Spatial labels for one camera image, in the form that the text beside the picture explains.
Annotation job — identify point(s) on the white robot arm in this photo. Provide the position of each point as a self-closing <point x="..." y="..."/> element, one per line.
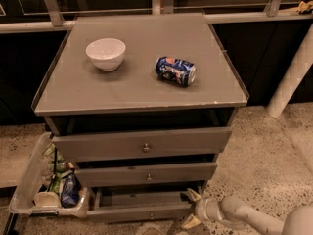
<point x="236" y="214"/>

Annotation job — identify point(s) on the blue soda can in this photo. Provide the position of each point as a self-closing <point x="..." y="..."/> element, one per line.
<point x="176" y="70"/>

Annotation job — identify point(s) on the grey bottom drawer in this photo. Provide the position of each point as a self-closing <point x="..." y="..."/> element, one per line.
<point x="139" y="204"/>

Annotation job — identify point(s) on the grey drawer cabinet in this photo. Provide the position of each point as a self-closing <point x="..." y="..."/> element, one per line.
<point x="78" y="98"/>

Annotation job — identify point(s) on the metal railing frame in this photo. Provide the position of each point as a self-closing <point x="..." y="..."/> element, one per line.
<point x="47" y="15"/>

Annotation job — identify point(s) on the white diagonal post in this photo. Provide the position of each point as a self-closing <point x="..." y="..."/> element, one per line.
<point x="297" y="70"/>

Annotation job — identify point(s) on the white ceramic bowl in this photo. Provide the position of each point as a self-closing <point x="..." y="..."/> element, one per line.
<point x="106" y="54"/>

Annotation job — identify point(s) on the grey drawer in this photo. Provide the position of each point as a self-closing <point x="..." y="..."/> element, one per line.
<point x="139" y="204"/>
<point x="145" y="174"/>
<point x="142" y="144"/>

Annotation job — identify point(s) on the white cup in bin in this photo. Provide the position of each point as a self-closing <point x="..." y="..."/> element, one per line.
<point x="47" y="199"/>

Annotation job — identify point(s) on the grey middle drawer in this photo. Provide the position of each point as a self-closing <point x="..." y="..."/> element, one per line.
<point x="145" y="174"/>

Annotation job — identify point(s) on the grey top drawer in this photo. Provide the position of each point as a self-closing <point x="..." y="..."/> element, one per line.
<point x="142" y="144"/>

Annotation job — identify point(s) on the blue snack bag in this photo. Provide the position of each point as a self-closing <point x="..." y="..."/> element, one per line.
<point x="70" y="191"/>

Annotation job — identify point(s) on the green snack packets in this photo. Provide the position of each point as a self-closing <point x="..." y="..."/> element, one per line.
<point x="52" y="166"/>

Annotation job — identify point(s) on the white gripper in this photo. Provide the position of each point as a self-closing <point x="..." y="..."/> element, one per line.
<point x="202" y="209"/>

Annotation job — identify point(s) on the clear plastic bin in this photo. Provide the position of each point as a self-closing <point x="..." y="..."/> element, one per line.
<point x="23" y="198"/>

